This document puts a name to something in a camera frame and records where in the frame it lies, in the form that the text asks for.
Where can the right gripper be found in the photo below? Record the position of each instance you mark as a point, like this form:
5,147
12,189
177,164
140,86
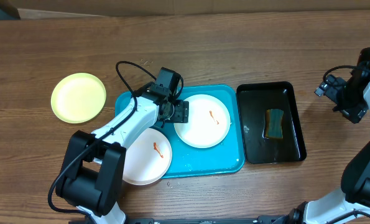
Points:
356,113

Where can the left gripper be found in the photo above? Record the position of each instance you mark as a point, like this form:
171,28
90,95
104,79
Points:
181,111

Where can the white plate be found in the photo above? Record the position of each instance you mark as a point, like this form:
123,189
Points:
208,122
148,158

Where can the yellow green sponge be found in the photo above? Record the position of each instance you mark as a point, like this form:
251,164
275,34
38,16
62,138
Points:
273,125

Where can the yellow-green plate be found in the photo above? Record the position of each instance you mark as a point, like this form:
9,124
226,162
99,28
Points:
78,98

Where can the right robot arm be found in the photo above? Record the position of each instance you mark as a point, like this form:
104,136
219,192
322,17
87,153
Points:
352,199

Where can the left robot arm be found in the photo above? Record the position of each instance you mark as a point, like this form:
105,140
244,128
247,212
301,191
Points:
92,170

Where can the blue plastic tray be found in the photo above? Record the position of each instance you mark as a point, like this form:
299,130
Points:
225,157

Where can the black water tray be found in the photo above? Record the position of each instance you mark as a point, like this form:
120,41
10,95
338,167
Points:
253,102

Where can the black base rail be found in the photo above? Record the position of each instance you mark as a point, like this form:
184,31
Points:
263,219

